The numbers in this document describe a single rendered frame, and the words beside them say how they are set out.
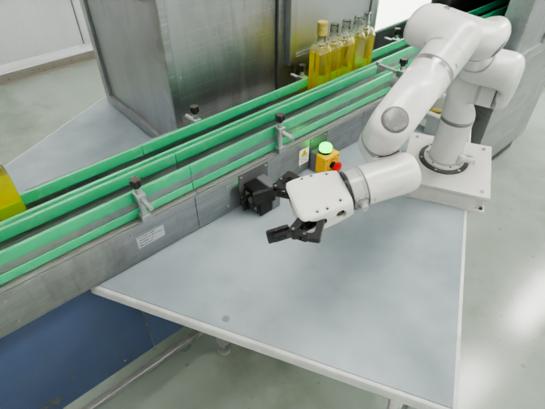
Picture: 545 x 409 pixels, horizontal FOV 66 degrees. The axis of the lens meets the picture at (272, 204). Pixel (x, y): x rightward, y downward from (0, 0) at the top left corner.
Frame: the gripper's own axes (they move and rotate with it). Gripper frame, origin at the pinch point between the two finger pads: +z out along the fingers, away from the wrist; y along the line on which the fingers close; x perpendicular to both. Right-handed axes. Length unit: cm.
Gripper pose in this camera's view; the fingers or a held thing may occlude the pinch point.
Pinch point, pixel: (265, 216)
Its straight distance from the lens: 75.3
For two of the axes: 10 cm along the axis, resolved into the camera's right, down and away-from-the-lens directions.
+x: -1.4, -6.3, -7.6
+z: -9.5, 3.0, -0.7
